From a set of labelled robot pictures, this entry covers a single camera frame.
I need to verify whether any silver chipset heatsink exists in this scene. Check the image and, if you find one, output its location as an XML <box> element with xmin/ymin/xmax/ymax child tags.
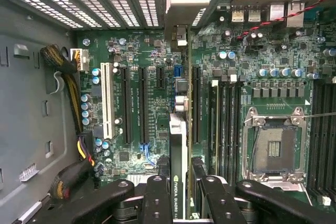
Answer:
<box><xmin>127</xmin><ymin>173</ymin><xmax>148</xmax><ymax>185</ymax></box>

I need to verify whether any socket locking lever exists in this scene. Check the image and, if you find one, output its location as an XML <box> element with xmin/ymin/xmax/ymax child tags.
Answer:
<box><xmin>301</xmin><ymin>112</ymin><xmax>336</xmax><ymax>119</ymax></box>
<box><xmin>247</xmin><ymin>129</ymin><xmax>261</xmax><ymax>180</ymax></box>

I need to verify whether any metal socket cover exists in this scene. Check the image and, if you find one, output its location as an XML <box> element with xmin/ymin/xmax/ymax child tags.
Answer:
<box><xmin>246</xmin><ymin>174</ymin><xmax>309</xmax><ymax>193</ymax></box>

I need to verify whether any black empty RAM slot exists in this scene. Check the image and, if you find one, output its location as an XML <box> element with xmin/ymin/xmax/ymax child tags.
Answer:
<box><xmin>329</xmin><ymin>79</ymin><xmax>336</xmax><ymax>198</ymax></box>
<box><xmin>321</xmin><ymin>79</ymin><xmax>329</xmax><ymax>197</ymax></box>
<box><xmin>312</xmin><ymin>79</ymin><xmax>321</xmax><ymax>196</ymax></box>
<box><xmin>235</xmin><ymin>81</ymin><xmax>243</xmax><ymax>186</ymax></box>
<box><xmin>219</xmin><ymin>81</ymin><xmax>227</xmax><ymax>186</ymax></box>
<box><xmin>227</xmin><ymin>81</ymin><xmax>235</xmax><ymax>186</ymax></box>

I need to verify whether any CPU socket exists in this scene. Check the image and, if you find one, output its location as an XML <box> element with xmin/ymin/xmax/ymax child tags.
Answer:
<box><xmin>243</xmin><ymin>106</ymin><xmax>308</xmax><ymax>183</ymax></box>

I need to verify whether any long PCIe expansion slot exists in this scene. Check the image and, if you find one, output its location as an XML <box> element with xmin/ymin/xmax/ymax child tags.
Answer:
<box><xmin>138</xmin><ymin>66</ymin><xmax>151</xmax><ymax>145</ymax></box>
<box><xmin>121</xmin><ymin>65</ymin><xmax>134</xmax><ymax>145</ymax></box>
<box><xmin>192</xmin><ymin>65</ymin><xmax>203</xmax><ymax>145</ymax></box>

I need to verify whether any white PCI expansion slot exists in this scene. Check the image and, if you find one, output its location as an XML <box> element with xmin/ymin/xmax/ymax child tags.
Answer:
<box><xmin>100</xmin><ymin>62</ymin><xmax>117</xmax><ymax>140</ymax></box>

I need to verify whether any short PCIe expansion slot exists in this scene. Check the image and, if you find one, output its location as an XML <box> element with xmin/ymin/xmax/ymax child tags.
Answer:
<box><xmin>156</xmin><ymin>66</ymin><xmax>166</xmax><ymax>90</ymax></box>

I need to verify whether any green motherboard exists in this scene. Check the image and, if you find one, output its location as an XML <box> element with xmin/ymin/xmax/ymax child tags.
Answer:
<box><xmin>76</xmin><ymin>3</ymin><xmax>336</xmax><ymax>209</ymax></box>

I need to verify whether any white power connector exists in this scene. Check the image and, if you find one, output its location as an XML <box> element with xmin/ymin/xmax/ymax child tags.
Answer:
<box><xmin>70</xmin><ymin>48</ymin><xmax>90</xmax><ymax>73</ymax></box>

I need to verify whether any silver USB port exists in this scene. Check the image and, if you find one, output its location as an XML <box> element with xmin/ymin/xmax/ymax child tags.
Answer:
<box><xmin>247</xmin><ymin>5</ymin><xmax>261</xmax><ymax>23</ymax></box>
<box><xmin>231</xmin><ymin>5</ymin><xmax>246</xmax><ymax>23</ymax></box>

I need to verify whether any perforated metal slot cover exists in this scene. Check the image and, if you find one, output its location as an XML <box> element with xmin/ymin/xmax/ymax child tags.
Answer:
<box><xmin>137</xmin><ymin>0</ymin><xmax>160</xmax><ymax>29</ymax></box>
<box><xmin>109</xmin><ymin>0</ymin><xmax>140</xmax><ymax>28</ymax></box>
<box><xmin>79</xmin><ymin>0</ymin><xmax>122</xmax><ymax>29</ymax></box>
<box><xmin>20</xmin><ymin>0</ymin><xmax>85</xmax><ymax>29</ymax></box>
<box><xmin>50</xmin><ymin>0</ymin><xmax>102</xmax><ymax>29</ymax></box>

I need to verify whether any silver display port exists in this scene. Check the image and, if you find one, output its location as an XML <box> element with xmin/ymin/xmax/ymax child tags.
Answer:
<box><xmin>269</xmin><ymin>3</ymin><xmax>287</xmax><ymax>22</ymax></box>

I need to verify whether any silver ethernet port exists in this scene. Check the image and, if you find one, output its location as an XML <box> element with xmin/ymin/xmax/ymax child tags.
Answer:
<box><xmin>286</xmin><ymin>0</ymin><xmax>306</xmax><ymax>28</ymax></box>

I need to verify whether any black sleeved power cable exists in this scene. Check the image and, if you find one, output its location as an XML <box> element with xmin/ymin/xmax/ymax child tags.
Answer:
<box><xmin>40</xmin><ymin>44</ymin><xmax>97</xmax><ymax>201</ymax></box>

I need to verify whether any white cable clip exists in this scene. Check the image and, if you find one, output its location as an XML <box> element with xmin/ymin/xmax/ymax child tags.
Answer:
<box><xmin>53</xmin><ymin>71</ymin><xmax>66</xmax><ymax>94</ymax></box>

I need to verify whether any red black twisted wire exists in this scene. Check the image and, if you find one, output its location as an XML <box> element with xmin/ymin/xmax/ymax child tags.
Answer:
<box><xmin>235</xmin><ymin>0</ymin><xmax>336</xmax><ymax>40</ymax></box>

